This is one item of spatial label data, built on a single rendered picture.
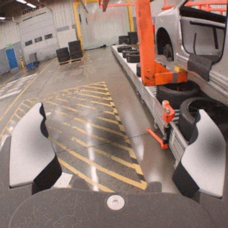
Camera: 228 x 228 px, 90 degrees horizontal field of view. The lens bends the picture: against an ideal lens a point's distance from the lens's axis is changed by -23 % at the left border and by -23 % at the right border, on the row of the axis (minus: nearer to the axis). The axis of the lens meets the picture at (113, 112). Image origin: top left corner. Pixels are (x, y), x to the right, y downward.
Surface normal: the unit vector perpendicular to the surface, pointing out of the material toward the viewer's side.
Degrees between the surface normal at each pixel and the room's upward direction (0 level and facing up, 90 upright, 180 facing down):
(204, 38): 87
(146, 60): 90
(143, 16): 90
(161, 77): 90
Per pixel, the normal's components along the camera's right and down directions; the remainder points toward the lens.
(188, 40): 0.08, 0.48
